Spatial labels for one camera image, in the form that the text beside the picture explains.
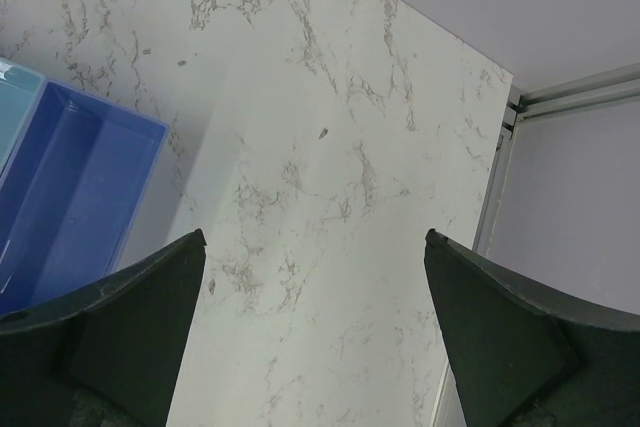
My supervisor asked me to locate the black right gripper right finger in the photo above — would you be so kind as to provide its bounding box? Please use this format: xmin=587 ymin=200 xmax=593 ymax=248
xmin=424 ymin=229 xmax=639 ymax=426

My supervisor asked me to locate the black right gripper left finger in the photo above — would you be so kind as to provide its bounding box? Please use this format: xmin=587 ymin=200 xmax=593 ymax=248
xmin=1 ymin=230 xmax=206 ymax=426

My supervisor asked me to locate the purple blue plastic bin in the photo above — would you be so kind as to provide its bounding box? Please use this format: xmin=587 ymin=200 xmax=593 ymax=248
xmin=1 ymin=81 xmax=168 ymax=314

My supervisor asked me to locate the light blue plastic bin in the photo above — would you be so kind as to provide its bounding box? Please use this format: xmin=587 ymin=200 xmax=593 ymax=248
xmin=0 ymin=58 xmax=45 ymax=172

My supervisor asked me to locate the aluminium frame rail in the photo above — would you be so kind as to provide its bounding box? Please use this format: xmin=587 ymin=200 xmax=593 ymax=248
xmin=436 ymin=65 xmax=639 ymax=426

